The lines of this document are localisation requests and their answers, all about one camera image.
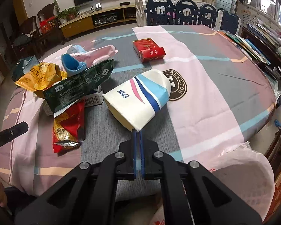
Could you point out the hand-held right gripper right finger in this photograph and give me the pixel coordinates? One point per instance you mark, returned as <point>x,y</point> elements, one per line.
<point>141,154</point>

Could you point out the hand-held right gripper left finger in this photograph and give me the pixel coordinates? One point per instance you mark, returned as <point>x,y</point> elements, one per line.
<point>134,154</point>

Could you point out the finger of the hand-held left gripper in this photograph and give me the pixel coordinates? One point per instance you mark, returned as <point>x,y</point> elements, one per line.
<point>14,131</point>

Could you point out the white striped milk carton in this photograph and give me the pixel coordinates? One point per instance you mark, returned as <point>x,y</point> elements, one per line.
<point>135,100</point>

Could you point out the white trash bin with bag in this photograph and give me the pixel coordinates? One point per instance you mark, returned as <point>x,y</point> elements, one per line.
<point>238,175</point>

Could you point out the red snack bag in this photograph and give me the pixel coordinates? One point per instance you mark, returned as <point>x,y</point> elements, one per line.
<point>69,126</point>

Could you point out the yellow chip bag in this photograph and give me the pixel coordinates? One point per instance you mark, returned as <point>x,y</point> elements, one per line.
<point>39,75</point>

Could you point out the green snack bag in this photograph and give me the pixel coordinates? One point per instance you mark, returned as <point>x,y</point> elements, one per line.
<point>77,86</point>

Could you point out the plaid tablecloth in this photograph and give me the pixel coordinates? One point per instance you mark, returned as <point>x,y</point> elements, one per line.
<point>201,98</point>

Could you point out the blue face mask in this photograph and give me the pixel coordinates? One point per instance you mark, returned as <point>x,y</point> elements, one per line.
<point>78,49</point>

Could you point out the red cigarette box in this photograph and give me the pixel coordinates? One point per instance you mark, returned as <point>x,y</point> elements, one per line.
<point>149,50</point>

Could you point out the pink wrapper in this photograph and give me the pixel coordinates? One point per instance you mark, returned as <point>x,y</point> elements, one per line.
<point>100,52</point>

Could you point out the dark wooden chair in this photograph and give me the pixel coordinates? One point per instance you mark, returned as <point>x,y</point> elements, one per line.
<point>30,24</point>
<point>46,10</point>

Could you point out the red gift box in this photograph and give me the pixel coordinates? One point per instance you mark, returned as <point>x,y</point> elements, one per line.
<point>49,24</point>

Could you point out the yellow television cabinet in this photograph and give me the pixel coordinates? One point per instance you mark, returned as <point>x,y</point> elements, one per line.
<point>77,25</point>

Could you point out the green potted plant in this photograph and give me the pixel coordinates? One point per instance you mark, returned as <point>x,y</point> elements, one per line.
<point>68,14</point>

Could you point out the black audio amplifier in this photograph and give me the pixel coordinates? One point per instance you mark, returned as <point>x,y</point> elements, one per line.
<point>105,20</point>

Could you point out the blue toy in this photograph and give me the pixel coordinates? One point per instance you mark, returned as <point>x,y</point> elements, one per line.
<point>278,123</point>

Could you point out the navy white playpen fence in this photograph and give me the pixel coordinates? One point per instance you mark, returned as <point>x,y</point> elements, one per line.
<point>189,14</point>

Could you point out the small white device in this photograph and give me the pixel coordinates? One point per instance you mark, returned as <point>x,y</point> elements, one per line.
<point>98,6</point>

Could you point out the stack of books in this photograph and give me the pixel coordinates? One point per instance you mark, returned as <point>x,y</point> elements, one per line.
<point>267,32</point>

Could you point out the wall poster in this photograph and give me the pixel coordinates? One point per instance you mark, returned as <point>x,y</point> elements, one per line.
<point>244,17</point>

